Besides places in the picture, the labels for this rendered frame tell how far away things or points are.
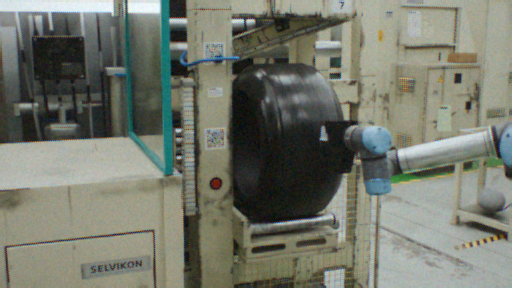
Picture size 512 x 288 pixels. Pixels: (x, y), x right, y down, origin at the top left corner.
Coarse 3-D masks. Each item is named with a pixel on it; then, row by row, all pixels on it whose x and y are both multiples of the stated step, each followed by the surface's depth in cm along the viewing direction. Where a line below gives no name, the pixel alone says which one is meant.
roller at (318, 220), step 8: (304, 216) 214; (312, 216) 215; (320, 216) 215; (328, 216) 216; (256, 224) 207; (264, 224) 208; (272, 224) 208; (280, 224) 209; (288, 224) 210; (296, 224) 211; (304, 224) 212; (312, 224) 214; (320, 224) 215; (328, 224) 216; (256, 232) 207; (264, 232) 208; (272, 232) 210
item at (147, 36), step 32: (128, 0) 168; (160, 0) 123; (128, 32) 171; (160, 32) 124; (128, 64) 175; (160, 64) 130; (128, 96) 177; (160, 96) 132; (160, 128) 134; (160, 160) 137
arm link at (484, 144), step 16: (496, 128) 162; (432, 144) 170; (448, 144) 167; (464, 144) 165; (480, 144) 163; (496, 144) 161; (400, 160) 172; (416, 160) 171; (432, 160) 169; (448, 160) 168; (464, 160) 167
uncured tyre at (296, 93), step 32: (256, 64) 214; (288, 64) 213; (256, 96) 199; (288, 96) 196; (320, 96) 199; (256, 128) 246; (288, 128) 192; (320, 128) 195; (256, 160) 246; (288, 160) 192; (320, 160) 196; (256, 192) 204; (288, 192) 197; (320, 192) 202
